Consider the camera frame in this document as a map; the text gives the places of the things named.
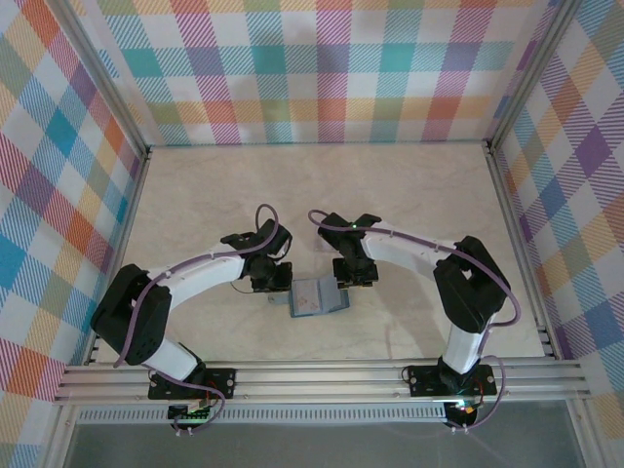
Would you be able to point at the aluminium right corner post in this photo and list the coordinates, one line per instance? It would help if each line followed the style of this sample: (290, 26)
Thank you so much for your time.
(531, 73)

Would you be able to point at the pink patterned credit card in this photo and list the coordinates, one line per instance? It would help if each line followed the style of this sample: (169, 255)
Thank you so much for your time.
(307, 295)

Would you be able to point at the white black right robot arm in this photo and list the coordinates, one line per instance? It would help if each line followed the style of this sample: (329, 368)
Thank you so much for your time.
(400, 246)

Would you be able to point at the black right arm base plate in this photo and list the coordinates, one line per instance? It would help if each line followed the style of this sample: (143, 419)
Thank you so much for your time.
(424, 380)

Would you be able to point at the aluminium corner post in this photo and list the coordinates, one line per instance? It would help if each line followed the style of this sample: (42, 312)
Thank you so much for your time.
(531, 73)
(108, 73)

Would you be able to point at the aluminium right side rail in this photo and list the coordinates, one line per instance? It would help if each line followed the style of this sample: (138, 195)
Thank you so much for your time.
(520, 244)

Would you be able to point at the aluminium left corner post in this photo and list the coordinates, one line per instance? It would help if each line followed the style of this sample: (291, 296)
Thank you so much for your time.
(108, 73)

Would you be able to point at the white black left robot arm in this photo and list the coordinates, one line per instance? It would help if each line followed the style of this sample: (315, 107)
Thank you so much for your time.
(195, 275)

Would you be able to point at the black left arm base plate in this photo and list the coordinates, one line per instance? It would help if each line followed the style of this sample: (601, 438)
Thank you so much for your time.
(222, 382)

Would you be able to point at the teal leather card holder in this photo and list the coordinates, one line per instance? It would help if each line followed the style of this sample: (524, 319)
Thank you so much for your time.
(334, 297)

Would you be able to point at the aluminium left side rail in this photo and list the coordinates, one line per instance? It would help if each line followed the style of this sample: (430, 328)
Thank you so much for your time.
(122, 244)

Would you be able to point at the aluminium front mounting rail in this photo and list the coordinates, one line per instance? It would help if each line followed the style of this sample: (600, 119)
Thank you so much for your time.
(317, 380)

